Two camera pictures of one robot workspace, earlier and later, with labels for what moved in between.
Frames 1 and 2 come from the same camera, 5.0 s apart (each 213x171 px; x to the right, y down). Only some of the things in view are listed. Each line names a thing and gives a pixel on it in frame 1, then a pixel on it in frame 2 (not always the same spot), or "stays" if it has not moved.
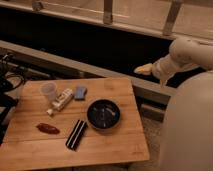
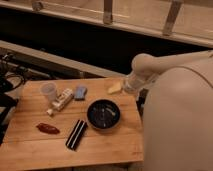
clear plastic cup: x=49 y=89 stays
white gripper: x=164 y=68 to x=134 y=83
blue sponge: x=80 y=93 stays
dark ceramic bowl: x=103 y=114 stays
